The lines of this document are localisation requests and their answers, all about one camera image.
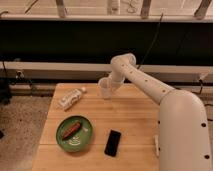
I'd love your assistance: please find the white ceramic cup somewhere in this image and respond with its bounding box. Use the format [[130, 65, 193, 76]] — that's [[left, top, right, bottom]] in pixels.
[[98, 77, 112, 99]]

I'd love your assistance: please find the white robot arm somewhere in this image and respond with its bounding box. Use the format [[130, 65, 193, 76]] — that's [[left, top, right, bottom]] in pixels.
[[110, 53, 213, 171]]

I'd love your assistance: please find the wooden table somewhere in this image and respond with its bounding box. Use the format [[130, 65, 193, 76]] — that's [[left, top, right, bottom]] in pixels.
[[32, 84, 158, 171]]

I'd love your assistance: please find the brown sausage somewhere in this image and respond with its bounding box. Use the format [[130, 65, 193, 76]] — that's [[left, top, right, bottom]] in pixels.
[[62, 121, 81, 139]]

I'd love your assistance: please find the black smartphone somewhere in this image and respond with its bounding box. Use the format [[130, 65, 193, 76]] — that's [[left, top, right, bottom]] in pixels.
[[104, 130, 121, 157]]

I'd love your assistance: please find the green plate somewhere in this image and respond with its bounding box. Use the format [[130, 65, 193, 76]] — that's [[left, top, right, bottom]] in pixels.
[[55, 116, 93, 153]]

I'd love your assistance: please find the black hanging cable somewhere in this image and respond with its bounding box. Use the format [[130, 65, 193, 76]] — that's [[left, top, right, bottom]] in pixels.
[[136, 13, 165, 70]]

